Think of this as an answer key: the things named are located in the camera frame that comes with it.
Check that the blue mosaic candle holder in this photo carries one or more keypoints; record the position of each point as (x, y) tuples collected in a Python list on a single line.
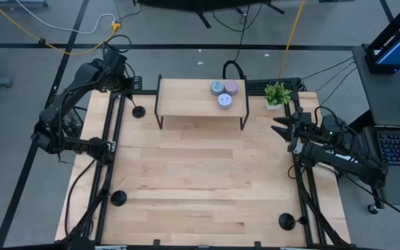
[(217, 87)]

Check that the dark side desk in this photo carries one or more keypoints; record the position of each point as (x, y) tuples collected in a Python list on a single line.
[(387, 104)]

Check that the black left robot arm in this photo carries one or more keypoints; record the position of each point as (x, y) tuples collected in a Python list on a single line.
[(68, 92)]

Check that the black aluminium table frame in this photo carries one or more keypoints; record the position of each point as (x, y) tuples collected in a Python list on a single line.
[(144, 92)]

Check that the black computer monitor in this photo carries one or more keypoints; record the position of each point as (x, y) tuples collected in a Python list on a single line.
[(399, 45)]

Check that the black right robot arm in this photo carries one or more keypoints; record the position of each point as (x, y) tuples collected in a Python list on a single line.
[(346, 159)]

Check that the wooden shelf with black legs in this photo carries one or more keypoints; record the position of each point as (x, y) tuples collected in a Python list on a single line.
[(186, 97)]

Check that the black caster wheel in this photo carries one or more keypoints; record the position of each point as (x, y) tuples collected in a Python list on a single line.
[(373, 208)]

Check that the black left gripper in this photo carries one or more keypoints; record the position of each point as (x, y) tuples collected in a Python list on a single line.
[(116, 74)]

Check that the pink mosaic candle holder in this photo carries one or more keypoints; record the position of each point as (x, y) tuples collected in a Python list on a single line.
[(231, 87)]

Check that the black table clamp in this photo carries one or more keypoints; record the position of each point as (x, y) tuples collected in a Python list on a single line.
[(257, 244), (156, 243)]

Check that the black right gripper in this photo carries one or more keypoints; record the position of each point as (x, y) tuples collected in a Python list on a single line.
[(302, 133)]

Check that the white purple patterned candle holder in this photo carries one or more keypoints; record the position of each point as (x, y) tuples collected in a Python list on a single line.
[(225, 101)]

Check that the green plant in white pot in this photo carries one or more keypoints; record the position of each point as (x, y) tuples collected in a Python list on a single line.
[(277, 93)]

